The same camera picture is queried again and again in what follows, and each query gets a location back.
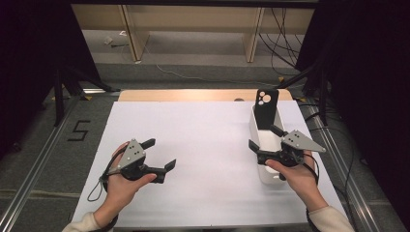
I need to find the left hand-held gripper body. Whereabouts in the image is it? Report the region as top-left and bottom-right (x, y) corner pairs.
(116, 138), (157, 182)

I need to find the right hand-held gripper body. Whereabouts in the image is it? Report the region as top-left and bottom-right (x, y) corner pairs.
(256, 130), (327, 168)

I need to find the white plastic bin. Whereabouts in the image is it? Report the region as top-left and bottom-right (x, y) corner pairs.
(249, 104), (293, 186)

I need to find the person's right hand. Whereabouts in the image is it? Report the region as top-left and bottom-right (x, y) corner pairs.
(264, 149), (324, 201)

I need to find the person's left hand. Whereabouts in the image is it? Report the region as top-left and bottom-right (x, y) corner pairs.
(101, 141), (158, 217)

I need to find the black metal stand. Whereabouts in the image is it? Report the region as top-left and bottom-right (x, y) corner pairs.
(275, 54), (330, 127)
(52, 66), (122, 128)

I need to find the white table mat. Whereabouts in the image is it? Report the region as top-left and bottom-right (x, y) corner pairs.
(70, 100), (349, 228)

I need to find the dark curtain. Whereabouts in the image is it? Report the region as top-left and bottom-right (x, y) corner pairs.
(294, 0), (410, 226)
(0, 0), (102, 159)

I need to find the light wooden shelf unit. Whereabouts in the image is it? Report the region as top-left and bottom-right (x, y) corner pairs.
(71, 3), (315, 64)

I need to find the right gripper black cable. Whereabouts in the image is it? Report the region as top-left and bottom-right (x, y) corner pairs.
(302, 153), (321, 232)

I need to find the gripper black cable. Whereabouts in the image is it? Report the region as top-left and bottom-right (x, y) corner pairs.
(302, 153), (321, 232)
(86, 151), (127, 232)

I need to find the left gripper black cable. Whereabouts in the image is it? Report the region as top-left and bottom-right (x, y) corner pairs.
(86, 151), (127, 232)

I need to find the thin black floor cable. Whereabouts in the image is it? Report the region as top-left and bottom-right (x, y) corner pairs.
(304, 102), (360, 232)

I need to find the white floor cable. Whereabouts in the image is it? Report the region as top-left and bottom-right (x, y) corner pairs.
(141, 42), (278, 88)

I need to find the aluminium floor rail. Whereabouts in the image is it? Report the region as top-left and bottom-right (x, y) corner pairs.
(306, 105), (376, 232)
(0, 96), (81, 232)

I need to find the bundle of black cables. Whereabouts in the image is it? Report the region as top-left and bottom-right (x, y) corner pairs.
(258, 8), (304, 76)

